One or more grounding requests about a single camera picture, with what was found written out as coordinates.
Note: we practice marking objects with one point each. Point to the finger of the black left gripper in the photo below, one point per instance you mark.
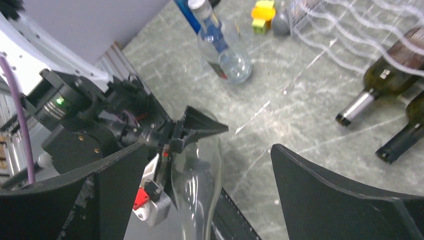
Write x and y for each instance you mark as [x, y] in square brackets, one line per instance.
[193, 126]

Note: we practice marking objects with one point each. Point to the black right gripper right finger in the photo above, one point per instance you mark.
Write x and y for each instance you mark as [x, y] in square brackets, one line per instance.
[319, 204]

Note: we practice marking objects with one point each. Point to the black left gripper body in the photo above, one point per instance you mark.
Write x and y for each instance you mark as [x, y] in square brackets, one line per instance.
[145, 120]

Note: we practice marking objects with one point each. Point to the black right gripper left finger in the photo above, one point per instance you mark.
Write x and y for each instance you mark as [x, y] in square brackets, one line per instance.
[92, 202]

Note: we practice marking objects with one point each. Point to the clear glass wine bottle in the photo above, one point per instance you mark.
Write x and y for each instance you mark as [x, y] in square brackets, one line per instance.
[196, 179]

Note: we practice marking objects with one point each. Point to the blue square water bottle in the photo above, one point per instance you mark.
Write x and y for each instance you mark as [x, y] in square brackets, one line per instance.
[187, 13]

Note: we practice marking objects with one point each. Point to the dark green wine bottle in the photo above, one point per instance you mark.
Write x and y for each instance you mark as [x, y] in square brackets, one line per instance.
[409, 135]
[382, 78]

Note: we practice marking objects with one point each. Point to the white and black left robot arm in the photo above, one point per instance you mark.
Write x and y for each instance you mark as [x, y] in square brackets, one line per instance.
[91, 113]

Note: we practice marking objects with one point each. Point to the clear round glass bottle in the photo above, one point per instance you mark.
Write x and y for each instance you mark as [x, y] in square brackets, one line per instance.
[221, 44]

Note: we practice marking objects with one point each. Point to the colourful toy block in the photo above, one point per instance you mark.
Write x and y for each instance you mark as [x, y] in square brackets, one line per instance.
[262, 15]

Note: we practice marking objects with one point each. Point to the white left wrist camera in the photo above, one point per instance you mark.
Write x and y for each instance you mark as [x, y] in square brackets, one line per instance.
[151, 204]

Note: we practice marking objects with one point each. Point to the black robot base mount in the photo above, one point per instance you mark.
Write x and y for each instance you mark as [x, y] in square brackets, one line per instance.
[229, 223]

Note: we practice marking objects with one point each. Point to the white wire wine rack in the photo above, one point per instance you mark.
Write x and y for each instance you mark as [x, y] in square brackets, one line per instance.
[356, 33]

